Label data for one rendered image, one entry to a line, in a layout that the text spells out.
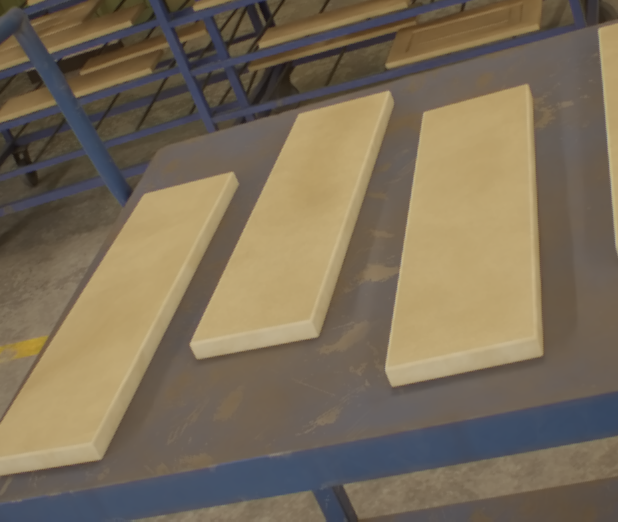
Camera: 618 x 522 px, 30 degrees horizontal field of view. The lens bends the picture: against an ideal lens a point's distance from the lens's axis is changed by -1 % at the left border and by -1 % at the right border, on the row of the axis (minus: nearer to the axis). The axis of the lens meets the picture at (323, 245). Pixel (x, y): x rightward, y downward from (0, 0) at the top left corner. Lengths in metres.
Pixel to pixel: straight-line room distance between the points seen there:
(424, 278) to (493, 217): 0.10
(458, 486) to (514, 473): 0.12
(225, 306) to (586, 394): 0.40
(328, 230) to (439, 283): 0.20
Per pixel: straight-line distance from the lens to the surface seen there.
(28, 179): 5.02
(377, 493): 2.50
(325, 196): 1.24
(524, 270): 0.99
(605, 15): 4.24
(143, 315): 1.17
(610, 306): 0.95
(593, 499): 1.88
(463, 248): 1.05
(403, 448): 0.91
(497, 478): 2.42
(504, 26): 3.67
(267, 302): 1.09
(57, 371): 1.16
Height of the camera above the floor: 1.58
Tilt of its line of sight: 27 degrees down
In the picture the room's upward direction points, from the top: 23 degrees counter-clockwise
